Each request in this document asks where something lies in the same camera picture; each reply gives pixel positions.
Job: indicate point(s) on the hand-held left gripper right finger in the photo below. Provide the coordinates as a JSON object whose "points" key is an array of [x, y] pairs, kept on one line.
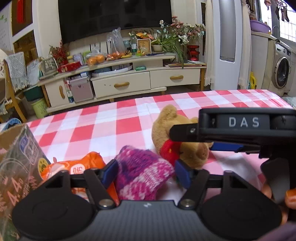
{"points": [[182, 173]]}

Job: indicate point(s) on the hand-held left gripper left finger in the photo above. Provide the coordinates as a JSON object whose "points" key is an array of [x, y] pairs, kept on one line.
{"points": [[109, 172]]}

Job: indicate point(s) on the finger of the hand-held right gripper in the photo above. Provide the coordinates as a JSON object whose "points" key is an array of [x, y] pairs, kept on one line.
{"points": [[185, 133], [226, 147]]}

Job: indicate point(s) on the brown teddy bear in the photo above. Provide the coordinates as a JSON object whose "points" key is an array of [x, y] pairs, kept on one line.
{"points": [[166, 118]]}

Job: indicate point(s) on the magenta knit hat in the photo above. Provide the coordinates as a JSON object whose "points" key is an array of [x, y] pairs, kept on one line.
{"points": [[143, 171]]}

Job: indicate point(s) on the orange tissue packet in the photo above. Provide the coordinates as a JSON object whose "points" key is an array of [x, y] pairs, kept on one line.
{"points": [[76, 166]]}

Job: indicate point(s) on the cardboard box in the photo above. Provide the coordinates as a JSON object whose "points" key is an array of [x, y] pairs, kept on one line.
{"points": [[20, 166]]}

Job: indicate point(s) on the person's right hand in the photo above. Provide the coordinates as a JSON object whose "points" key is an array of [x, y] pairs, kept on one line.
{"points": [[291, 199]]}

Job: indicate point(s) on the red checkered tablecloth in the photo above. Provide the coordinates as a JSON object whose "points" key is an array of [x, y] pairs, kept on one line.
{"points": [[97, 129]]}

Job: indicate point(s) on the yellow toy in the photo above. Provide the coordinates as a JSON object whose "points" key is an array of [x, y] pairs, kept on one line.
{"points": [[253, 81]]}

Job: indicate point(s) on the stack of books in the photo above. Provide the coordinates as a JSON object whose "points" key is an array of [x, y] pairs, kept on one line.
{"points": [[185, 64]]}

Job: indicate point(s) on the grey blanket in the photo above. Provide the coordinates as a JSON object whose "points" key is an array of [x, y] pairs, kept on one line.
{"points": [[290, 103]]}

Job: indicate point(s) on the red vase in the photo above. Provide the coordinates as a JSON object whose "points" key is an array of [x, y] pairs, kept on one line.
{"points": [[193, 53]]}

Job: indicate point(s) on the small green box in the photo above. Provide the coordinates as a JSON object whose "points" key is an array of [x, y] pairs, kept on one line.
{"points": [[141, 68]]}

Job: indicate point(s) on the cream tv cabinet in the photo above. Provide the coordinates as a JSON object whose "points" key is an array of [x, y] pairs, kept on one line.
{"points": [[120, 85]]}

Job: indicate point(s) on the pink storage box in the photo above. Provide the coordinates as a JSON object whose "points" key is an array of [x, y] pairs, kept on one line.
{"points": [[81, 90]]}

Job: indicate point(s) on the potted spider plant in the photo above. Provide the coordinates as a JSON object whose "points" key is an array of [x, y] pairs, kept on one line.
{"points": [[171, 44]]}

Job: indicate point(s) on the light green bin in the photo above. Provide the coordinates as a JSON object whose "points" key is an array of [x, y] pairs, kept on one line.
{"points": [[39, 108]]}

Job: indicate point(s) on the white tower air conditioner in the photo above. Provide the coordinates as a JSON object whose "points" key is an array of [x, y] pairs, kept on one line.
{"points": [[226, 34]]}

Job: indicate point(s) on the bananas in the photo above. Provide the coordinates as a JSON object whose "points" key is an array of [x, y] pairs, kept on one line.
{"points": [[126, 55]]}

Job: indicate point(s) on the silver washing machine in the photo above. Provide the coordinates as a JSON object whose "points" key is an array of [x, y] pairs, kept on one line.
{"points": [[282, 67]]}

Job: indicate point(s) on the person's purple clothing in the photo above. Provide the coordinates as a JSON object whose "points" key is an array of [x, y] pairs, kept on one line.
{"points": [[279, 234]]}

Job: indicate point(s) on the green bottle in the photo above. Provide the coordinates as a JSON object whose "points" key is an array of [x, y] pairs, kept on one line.
{"points": [[133, 45]]}

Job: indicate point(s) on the artificial flower bouquet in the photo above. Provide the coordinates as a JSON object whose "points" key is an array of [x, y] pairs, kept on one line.
{"points": [[185, 29]]}

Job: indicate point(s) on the bag of oranges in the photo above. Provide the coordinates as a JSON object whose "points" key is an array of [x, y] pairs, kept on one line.
{"points": [[95, 59], [115, 56]]}

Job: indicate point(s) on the dark green box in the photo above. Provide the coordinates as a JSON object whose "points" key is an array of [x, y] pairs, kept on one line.
{"points": [[33, 93]]}

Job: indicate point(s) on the red box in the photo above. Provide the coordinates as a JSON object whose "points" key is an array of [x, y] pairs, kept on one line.
{"points": [[69, 67]]}

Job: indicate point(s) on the clear plastic bag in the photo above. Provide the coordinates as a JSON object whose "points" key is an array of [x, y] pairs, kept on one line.
{"points": [[115, 41]]}

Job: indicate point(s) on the purple basin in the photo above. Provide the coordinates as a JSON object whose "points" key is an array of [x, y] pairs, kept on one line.
{"points": [[260, 26]]}

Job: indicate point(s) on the wooden chair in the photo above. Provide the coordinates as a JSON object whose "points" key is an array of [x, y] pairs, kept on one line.
{"points": [[13, 102]]}

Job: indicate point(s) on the white framed ornament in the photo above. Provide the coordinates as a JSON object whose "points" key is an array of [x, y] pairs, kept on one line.
{"points": [[49, 66]]}

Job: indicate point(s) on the red berry branches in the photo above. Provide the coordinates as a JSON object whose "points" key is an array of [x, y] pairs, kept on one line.
{"points": [[59, 53]]}

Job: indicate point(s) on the black television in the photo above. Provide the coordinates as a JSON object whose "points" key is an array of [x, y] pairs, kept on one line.
{"points": [[111, 18]]}

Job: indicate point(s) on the white lace chair cover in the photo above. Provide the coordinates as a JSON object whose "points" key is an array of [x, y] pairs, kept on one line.
{"points": [[16, 69]]}

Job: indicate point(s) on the hanging clothes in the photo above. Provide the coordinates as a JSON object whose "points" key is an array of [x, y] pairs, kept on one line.
{"points": [[281, 10]]}

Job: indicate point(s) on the wooden picture frame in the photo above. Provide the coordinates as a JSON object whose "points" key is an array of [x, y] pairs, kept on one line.
{"points": [[144, 47]]}

